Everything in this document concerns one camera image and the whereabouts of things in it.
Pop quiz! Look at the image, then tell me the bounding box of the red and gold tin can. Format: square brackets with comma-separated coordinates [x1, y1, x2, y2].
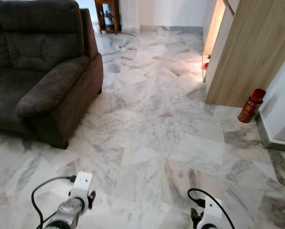
[238, 89, 266, 124]

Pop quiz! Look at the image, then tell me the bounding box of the dark brown fabric sofa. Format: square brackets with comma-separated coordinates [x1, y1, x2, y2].
[0, 0, 104, 149]

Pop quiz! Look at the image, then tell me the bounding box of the light wood panel cabinet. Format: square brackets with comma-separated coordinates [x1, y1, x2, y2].
[203, 0, 285, 108]

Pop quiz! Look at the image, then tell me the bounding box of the brown wooden display cabinet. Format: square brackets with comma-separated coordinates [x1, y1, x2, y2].
[94, 0, 120, 35]

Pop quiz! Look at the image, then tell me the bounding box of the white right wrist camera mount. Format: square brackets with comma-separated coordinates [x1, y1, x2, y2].
[198, 198, 224, 229]

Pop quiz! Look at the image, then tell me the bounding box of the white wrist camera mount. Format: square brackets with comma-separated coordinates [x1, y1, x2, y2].
[198, 198, 224, 229]
[68, 172, 93, 213]

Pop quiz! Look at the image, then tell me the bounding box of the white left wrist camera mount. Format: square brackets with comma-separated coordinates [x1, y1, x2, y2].
[68, 172, 93, 213]

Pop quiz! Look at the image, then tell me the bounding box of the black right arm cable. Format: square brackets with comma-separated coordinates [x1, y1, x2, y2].
[188, 188, 236, 229]

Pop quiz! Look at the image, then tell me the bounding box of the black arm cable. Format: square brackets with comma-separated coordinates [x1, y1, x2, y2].
[188, 188, 236, 229]
[31, 176, 77, 229]

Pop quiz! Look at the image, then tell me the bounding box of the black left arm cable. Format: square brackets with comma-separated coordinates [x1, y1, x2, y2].
[31, 176, 77, 229]

